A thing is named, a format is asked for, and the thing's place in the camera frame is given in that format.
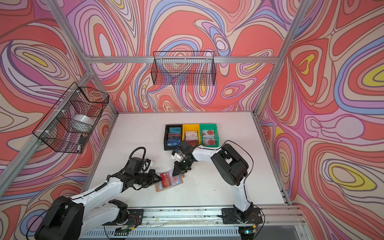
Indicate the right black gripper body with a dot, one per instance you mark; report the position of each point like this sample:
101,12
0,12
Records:
184,164

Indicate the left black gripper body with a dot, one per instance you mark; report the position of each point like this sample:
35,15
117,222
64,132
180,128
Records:
145,179

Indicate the red credit card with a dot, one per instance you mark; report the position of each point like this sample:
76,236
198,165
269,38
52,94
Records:
168,180

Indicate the tan leather card holder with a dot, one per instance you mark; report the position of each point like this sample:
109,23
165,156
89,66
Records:
157,185

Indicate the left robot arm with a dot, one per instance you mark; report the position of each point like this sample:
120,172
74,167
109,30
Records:
69,218

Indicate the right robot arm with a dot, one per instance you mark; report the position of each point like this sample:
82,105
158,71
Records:
232,167

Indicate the black plastic bin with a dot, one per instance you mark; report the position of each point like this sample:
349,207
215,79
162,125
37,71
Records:
172,137

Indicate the yellow plastic bin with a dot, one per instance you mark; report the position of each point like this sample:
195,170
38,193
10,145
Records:
191,134

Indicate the green plastic bin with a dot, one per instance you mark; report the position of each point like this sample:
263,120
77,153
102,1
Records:
209,135

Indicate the white tape roll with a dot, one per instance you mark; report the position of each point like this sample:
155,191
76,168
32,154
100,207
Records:
81,123

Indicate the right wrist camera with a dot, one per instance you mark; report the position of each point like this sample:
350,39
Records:
176,156

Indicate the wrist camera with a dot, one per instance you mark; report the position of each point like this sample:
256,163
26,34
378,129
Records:
176,156
146,164

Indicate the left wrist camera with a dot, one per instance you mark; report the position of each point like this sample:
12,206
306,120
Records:
146,164

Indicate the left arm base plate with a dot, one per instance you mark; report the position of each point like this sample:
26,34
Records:
133,218

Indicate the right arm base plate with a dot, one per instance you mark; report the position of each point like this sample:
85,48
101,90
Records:
235,216

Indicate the left wall wire basket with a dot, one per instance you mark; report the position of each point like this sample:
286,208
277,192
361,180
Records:
56,132

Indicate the wall wire basket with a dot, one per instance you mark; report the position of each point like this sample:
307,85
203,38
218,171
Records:
56,132
184,68

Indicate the back wall wire basket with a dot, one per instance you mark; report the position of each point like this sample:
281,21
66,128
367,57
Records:
184,68

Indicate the aluminium front rail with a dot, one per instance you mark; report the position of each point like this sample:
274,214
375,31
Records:
207,216

